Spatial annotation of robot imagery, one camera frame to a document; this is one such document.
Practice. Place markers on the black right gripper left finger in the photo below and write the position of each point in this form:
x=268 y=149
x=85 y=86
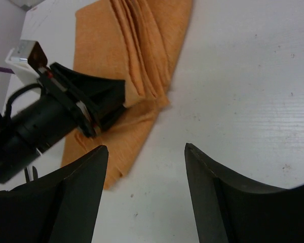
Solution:
x=61 y=206

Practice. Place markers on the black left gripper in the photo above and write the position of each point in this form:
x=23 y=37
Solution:
x=45 y=122

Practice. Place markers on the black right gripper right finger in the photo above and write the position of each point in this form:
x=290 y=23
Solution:
x=229 y=207

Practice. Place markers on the orange cloth placemat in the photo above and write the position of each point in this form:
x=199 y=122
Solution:
x=139 y=42

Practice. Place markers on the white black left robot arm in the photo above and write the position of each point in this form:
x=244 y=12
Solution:
x=12 y=164

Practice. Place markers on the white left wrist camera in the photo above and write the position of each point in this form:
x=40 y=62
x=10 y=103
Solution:
x=25 y=59

